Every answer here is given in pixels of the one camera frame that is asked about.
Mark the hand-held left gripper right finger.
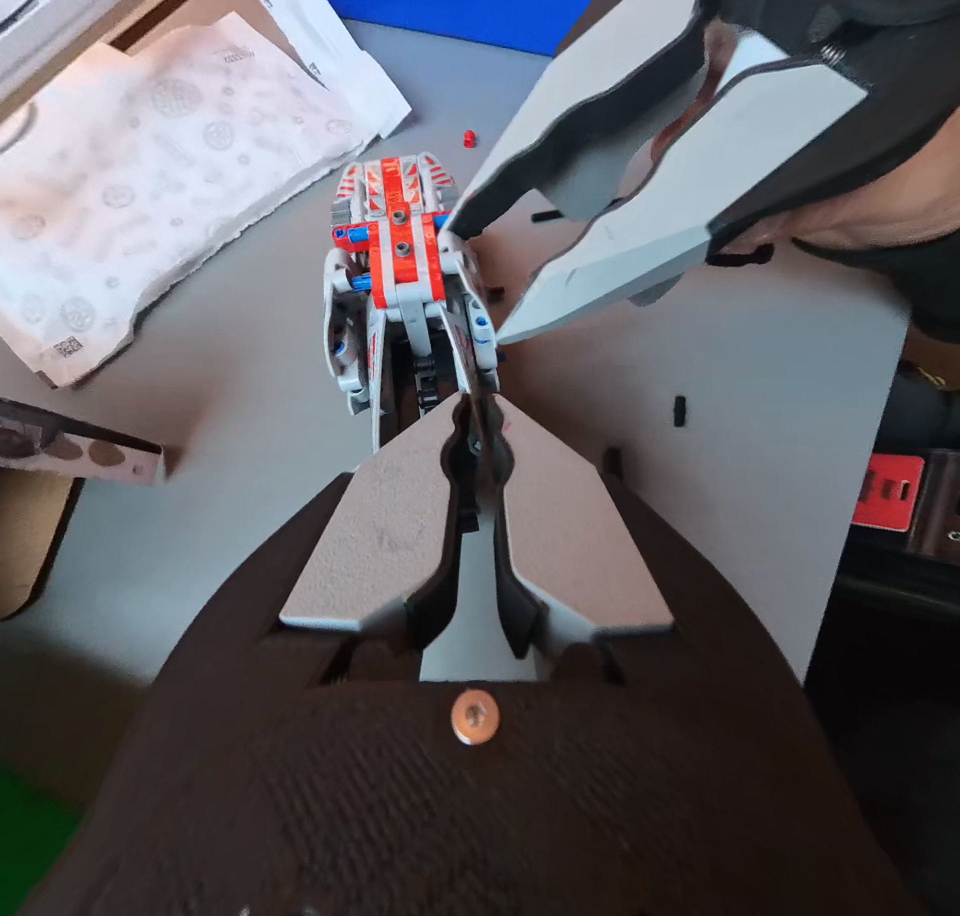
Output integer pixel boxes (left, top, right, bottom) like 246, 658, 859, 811
487, 394, 676, 660

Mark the brown box stand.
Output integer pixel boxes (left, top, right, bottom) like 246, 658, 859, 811
0, 473, 85, 622

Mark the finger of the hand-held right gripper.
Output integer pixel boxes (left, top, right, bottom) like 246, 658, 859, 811
442, 0, 714, 242
497, 31, 873, 347

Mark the green plastic bin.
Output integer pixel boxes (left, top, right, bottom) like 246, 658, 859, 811
0, 764, 84, 916

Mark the printed paper bag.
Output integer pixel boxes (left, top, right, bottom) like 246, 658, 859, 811
0, 12, 378, 390

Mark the person's right forearm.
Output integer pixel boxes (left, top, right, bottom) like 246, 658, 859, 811
791, 229, 960, 343

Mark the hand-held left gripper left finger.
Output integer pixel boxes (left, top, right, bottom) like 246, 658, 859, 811
279, 391, 472, 652

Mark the white torn paper bag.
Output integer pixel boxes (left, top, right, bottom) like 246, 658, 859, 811
227, 0, 414, 140

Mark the person's right hand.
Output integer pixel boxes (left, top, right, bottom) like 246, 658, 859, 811
778, 134, 960, 251

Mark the red grey lego vehicle model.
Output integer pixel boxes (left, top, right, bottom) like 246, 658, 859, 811
322, 152, 505, 534

